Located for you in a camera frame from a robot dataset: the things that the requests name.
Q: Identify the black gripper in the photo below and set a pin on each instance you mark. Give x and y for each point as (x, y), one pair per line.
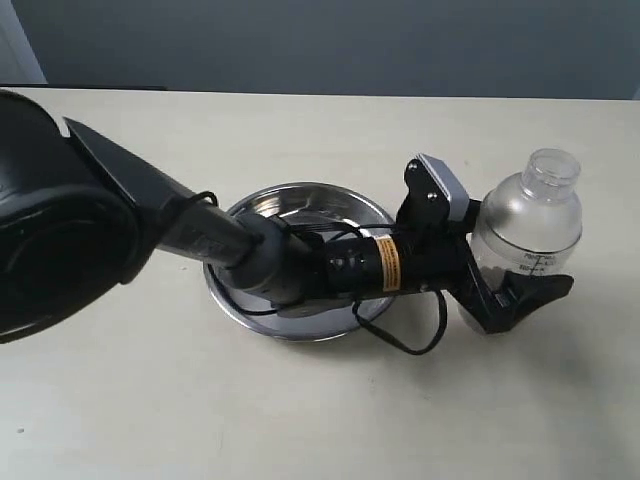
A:
(442, 261)

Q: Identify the clear plastic shaker bottle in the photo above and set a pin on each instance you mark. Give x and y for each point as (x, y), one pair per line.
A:
(531, 222)

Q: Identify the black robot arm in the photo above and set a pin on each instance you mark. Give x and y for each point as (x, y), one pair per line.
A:
(80, 215)

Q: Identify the round stainless steel plate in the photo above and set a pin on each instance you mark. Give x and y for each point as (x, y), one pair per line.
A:
(300, 203)

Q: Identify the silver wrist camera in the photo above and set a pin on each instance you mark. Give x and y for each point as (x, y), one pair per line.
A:
(435, 195)

